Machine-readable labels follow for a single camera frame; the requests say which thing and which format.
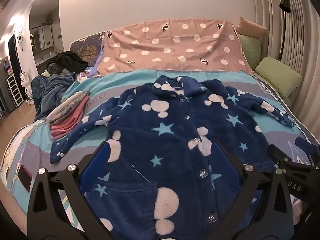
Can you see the stack of folded clothes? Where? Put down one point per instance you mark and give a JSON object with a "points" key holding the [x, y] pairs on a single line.
{"points": [[67, 120]]}

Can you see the small green pillow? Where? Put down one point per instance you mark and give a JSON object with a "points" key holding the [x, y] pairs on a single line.
{"points": [[250, 50]]}

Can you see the teal plush blanket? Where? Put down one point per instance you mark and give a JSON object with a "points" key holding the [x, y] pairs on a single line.
{"points": [[50, 90]]}

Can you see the large green pillow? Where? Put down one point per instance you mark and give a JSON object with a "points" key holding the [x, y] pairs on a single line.
{"points": [[277, 75]]}

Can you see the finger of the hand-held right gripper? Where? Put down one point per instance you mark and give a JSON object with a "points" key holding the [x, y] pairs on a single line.
{"points": [[303, 145], [277, 152]]}

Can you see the pile of black clothes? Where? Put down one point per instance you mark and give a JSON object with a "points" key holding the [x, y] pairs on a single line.
{"points": [[70, 61]]}

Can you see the white wall figure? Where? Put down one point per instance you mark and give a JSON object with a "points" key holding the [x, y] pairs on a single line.
{"points": [[20, 38]]}

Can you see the blue and grey striped bedsheet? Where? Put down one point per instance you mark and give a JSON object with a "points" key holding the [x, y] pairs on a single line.
{"points": [[110, 86]]}

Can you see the white figurine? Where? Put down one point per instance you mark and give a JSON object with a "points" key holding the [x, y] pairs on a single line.
{"points": [[26, 85]]}

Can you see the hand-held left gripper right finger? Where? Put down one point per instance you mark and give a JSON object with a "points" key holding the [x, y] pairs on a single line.
{"points": [[225, 160]]}

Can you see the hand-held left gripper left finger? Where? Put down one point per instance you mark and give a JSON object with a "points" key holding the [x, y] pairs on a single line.
{"points": [[96, 160]]}

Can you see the tan pillow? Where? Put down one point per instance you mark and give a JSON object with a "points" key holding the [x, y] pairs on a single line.
{"points": [[250, 28]]}

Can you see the black floor lamp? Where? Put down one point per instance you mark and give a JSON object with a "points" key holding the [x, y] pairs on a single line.
{"points": [[284, 5]]}

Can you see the white shelf rack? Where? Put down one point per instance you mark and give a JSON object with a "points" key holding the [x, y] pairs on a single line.
{"points": [[15, 92]]}

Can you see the blue fleece pajama top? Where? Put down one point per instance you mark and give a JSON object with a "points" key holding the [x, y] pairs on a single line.
{"points": [[175, 130]]}

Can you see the pink polka dot sheet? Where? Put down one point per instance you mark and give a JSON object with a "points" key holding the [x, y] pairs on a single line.
{"points": [[175, 50]]}

